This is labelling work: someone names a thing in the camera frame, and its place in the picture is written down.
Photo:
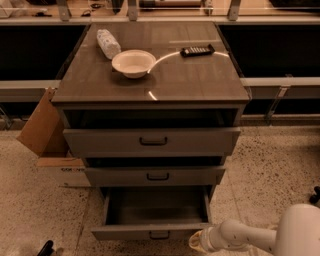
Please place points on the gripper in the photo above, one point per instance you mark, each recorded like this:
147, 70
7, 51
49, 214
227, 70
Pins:
207, 239

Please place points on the grey bottom drawer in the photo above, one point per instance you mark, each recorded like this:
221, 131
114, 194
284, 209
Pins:
153, 213

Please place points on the grey drawer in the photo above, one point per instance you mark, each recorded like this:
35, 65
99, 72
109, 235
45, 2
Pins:
180, 142
153, 213
157, 176

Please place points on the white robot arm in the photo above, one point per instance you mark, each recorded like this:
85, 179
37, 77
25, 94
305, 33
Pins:
298, 234

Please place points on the grey middle drawer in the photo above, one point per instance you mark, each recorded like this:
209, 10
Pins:
157, 176

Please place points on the grey drawer cabinet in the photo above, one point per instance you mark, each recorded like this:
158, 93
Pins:
177, 92

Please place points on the grey top drawer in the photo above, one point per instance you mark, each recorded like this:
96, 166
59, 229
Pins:
180, 142

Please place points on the black caster wheel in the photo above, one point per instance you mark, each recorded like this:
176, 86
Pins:
314, 198

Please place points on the black object bottom left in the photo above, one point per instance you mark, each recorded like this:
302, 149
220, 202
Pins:
47, 249

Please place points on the open cardboard box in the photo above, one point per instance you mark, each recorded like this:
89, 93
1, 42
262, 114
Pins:
43, 135

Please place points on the white paper bowl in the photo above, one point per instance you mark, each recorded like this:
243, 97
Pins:
133, 64

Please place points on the black remote control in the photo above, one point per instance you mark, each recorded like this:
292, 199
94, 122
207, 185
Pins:
195, 51

